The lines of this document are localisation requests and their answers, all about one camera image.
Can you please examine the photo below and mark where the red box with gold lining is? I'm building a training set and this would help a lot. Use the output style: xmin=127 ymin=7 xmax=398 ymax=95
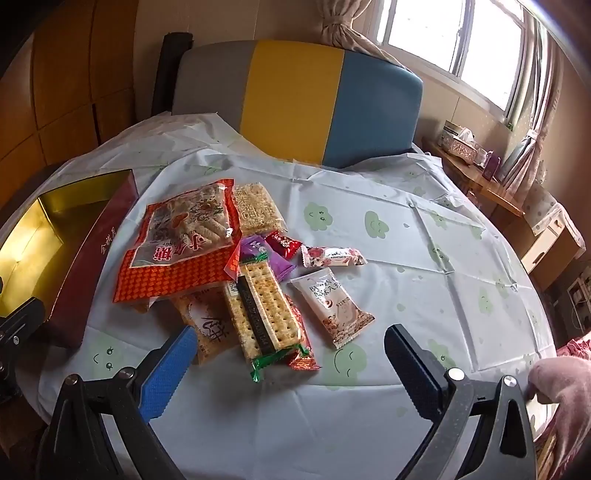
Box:
xmin=0 ymin=168 xmax=139 ymax=349

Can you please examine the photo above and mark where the wooden wardrobe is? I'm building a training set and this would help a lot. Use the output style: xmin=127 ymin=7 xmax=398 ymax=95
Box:
xmin=0 ymin=0 xmax=139 ymax=208

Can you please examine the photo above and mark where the patterned tissue box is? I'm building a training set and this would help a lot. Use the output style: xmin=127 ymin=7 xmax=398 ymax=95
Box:
xmin=438 ymin=127 xmax=481 ymax=164

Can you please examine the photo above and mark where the white beige snack packet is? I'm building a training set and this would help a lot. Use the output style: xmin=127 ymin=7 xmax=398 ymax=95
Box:
xmin=289 ymin=268 xmax=376 ymax=349

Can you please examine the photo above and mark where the tied beige curtain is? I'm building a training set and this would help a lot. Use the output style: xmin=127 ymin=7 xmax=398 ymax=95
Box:
xmin=305 ymin=0 xmax=411 ymax=70

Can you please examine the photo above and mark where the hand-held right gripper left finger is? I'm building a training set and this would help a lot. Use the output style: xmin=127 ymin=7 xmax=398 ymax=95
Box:
xmin=37 ymin=325 xmax=199 ymax=480

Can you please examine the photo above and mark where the orange pastry packet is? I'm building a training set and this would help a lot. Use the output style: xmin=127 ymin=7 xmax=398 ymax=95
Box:
xmin=171 ymin=288 xmax=241 ymax=365

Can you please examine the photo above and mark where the dotted side curtain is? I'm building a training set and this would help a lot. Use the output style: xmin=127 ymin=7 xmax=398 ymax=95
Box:
xmin=499 ymin=18 xmax=573 ymax=195

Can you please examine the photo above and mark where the red gold-emblem snack packet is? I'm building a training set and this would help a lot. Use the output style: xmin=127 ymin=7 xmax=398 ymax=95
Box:
xmin=284 ymin=295 xmax=321 ymax=372

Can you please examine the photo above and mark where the green-ended cracker packet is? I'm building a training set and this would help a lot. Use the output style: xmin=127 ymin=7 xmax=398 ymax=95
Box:
xmin=224 ymin=261 xmax=305 ymax=384

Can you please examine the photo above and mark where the small dark red candy packet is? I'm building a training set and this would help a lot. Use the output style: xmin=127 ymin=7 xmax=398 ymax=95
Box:
xmin=264 ymin=230 xmax=303 ymax=260

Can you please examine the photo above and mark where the large red rice stick bag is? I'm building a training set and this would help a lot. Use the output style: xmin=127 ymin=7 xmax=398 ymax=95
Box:
xmin=113 ymin=179 xmax=243 ymax=304

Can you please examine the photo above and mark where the white tablecloth with green clouds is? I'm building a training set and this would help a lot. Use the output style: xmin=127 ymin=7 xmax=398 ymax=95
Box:
xmin=39 ymin=111 xmax=559 ymax=480

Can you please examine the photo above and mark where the purple snack packet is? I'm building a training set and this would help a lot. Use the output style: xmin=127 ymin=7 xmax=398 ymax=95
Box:
xmin=238 ymin=235 xmax=297 ymax=282

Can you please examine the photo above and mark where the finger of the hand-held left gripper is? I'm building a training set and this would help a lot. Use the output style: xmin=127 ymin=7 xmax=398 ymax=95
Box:
xmin=0 ymin=298 xmax=42 ymax=402

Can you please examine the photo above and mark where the pink fleece clothing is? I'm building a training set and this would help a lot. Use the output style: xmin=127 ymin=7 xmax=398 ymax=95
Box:
xmin=527 ymin=356 xmax=591 ymax=480

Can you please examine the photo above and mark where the white cabinet with dotted cover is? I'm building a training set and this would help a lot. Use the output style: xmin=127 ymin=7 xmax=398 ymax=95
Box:
xmin=522 ymin=185 xmax=587 ymax=280

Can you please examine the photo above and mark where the pink floral snack bar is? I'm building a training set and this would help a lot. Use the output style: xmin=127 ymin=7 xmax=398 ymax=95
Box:
xmin=300 ymin=244 xmax=367 ymax=268

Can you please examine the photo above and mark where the purple small box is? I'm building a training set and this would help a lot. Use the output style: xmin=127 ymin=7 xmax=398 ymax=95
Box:
xmin=482 ymin=152 xmax=502 ymax=181

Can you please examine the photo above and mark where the window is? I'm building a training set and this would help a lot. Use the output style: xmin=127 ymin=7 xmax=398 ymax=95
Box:
xmin=369 ymin=0 xmax=555 ymax=121

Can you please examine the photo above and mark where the red patterned cloth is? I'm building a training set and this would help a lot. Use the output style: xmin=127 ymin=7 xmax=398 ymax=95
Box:
xmin=558 ymin=337 xmax=591 ymax=358

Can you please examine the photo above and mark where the black rolled mat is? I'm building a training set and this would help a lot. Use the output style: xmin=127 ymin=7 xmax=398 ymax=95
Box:
xmin=152 ymin=31 xmax=192 ymax=116

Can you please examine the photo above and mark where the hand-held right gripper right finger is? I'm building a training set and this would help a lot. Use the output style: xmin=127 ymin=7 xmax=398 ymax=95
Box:
xmin=384 ymin=324 xmax=539 ymax=480

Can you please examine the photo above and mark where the wooden side desk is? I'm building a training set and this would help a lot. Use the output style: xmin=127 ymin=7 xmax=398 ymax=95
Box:
xmin=422 ymin=136 xmax=527 ymax=217

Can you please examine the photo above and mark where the clear puffed rice cake packet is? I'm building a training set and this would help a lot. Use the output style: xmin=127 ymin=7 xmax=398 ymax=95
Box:
xmin=233 ymin=182 xmax=287 ymax=236

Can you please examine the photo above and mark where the grey yellow blue chair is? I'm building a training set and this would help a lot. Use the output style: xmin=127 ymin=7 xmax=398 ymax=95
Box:
xmin=172 ymin=39 xmax=424 ymax=169

